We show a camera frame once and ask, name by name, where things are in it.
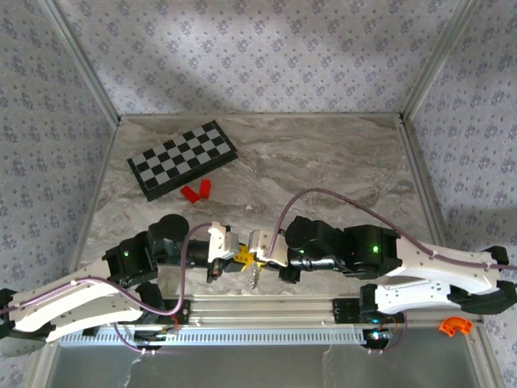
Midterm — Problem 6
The black grey folding chessboard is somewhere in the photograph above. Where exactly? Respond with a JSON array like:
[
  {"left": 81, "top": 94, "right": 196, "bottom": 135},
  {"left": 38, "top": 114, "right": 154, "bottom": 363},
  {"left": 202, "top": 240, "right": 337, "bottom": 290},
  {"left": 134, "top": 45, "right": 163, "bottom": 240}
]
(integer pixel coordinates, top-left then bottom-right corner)
[{"left": 127, "top": 120, "right": 238, "bottom": 202}]

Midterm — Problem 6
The small circuit board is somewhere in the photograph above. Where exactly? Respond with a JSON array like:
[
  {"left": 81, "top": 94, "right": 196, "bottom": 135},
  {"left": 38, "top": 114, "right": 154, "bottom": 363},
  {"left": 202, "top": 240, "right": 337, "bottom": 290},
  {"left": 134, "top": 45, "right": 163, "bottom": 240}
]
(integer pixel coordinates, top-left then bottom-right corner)
[
  {"left": 365, "top": 329, "right": 395, "bottom": 343},
  {"left": 134, "top": 329, "right": 179, "bottom": 344}
]

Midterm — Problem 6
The grey slotted cable duct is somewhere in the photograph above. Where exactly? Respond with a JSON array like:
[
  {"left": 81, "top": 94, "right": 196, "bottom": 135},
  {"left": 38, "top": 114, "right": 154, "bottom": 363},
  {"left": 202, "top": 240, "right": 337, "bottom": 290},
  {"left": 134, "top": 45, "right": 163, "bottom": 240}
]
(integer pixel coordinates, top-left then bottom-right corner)
[{"left": 59, "top": 327, "right": 371, "bottom": 347}]

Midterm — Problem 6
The aluminium frame post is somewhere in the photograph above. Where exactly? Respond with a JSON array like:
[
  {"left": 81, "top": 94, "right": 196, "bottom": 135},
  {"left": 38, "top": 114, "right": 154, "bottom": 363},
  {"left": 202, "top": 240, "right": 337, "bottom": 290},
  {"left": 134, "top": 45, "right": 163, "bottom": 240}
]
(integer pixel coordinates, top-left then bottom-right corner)
[
  {"left": 40, "top": 0, "right": 122, "bottom": 124},
  {"left": 401, "top": 0, "right": 481, "bottom": 122}
]

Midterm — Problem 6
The orange pipe elbow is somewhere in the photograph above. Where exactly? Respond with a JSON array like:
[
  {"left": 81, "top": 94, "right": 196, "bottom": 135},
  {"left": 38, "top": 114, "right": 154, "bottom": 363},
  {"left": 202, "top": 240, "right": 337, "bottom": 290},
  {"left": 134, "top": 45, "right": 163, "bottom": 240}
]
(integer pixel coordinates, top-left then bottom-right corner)
[{"left": 439, "top": 317, "right": 473, "bottom": 336}]

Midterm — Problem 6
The grey metal sheet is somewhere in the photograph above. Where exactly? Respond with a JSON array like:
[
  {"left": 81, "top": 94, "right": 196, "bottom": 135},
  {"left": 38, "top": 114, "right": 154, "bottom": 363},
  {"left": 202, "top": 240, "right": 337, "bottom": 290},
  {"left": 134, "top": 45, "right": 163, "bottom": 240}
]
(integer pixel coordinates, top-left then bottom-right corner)
[{"left": 40, "top": 343, "right": 492, "bottom": 388}]

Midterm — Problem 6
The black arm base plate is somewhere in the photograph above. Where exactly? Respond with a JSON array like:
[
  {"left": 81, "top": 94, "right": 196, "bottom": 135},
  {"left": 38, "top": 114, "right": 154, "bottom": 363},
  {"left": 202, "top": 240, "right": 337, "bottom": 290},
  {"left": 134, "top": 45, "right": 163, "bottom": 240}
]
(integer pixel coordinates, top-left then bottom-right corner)
[
  {"left": 157, "top": 299, "right": 191, "bottom": 325},
  {"left": 331, "top": 297, "right": 406, "bottom": 325}
]

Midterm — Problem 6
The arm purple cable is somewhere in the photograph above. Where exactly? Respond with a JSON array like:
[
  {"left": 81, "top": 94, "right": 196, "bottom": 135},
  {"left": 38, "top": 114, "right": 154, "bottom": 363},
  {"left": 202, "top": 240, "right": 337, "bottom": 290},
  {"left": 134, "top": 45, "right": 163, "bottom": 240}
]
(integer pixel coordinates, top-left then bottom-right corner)
[
  {"left": 264, "top": 188, "right": 517, "bottom": 356},
  {"left": 0, "top": 221, "right": 213, "bottom": 356}
]

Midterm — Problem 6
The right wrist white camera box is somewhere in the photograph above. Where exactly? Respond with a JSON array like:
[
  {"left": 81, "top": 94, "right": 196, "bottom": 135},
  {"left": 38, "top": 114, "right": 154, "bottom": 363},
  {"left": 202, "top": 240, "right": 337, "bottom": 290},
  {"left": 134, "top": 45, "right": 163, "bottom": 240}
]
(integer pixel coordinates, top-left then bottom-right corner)
[{"left": 248, "top": 229, "right": 290, "bottom": 268}]

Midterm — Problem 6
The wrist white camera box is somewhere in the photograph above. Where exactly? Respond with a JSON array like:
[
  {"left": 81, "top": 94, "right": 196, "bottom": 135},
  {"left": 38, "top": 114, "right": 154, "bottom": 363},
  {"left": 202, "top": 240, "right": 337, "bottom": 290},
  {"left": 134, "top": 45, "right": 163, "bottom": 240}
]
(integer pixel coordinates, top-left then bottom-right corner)
[
  {"left": 207, "top": 221, "right": 240, "bottom": 262},
  {"left": 248, "top": 229, "right": 290, "bottom": 268}
]

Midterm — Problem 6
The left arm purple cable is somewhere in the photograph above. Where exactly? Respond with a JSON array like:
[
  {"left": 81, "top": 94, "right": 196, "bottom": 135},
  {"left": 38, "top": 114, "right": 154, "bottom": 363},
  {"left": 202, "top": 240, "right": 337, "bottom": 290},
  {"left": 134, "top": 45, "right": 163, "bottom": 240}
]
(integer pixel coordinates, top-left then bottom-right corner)
[{"left": 0, "top": 221, "right": 213, "bottom": 356}]

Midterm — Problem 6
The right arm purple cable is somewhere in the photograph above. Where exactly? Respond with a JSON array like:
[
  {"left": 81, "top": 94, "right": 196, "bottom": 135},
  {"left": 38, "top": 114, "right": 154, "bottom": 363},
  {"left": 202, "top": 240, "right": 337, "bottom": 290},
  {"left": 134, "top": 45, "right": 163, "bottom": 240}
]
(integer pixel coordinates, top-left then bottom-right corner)
[{"left": 264, "top": 188, "right": 517, "bottom": 356}]

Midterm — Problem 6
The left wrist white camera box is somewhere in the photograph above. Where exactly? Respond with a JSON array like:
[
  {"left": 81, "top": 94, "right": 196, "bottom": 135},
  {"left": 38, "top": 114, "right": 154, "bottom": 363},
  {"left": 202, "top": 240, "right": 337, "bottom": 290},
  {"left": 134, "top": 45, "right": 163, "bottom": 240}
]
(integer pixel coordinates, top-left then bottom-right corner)
[{"left": 207, "top": 221, "right": 240, "bottom": 262}]

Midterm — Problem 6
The wide aluminium frame rail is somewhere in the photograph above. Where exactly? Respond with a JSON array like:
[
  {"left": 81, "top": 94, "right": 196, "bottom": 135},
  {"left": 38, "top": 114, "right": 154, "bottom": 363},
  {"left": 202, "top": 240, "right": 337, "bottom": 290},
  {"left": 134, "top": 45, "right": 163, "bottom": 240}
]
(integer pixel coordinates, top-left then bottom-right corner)
[{"left": 52, "top": 293, "right": 484, "bottom": 329}]

